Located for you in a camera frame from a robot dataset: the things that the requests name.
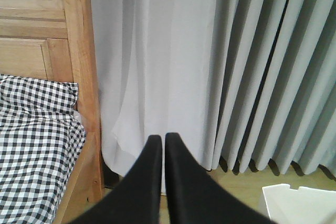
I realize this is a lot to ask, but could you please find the white plastic trash bin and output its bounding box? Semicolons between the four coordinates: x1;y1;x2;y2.
258;184;335;223

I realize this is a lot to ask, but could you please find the wooden bed frame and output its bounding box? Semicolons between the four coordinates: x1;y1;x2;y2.
1;0;103;223

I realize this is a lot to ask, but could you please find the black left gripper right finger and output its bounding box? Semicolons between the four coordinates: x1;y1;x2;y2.
165;133;273;223

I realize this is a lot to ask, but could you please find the black white checkered bedding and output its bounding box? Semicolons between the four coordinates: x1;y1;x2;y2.
1;74;86;223

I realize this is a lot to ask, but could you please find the light grey curtain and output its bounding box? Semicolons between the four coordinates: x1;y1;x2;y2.
88;0;336;193

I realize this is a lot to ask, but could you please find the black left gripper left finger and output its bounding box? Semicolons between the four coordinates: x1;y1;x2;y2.
71;135;162;223

